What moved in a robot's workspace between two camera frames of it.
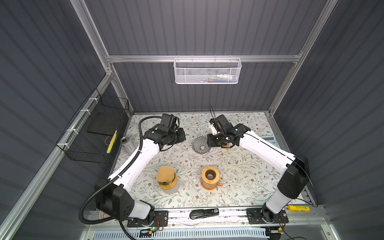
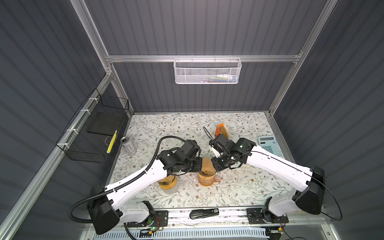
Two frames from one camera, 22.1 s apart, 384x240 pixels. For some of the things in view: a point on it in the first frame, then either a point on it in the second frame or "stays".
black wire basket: x=91 y=136 stays
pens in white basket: x=219 y=78 stays
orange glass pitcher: x=208 y=186 → x=207 y=181
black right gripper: x=210 y=141 → x=216 y=166
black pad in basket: x=105 y=123 stays
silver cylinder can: x=127 y=144 stays
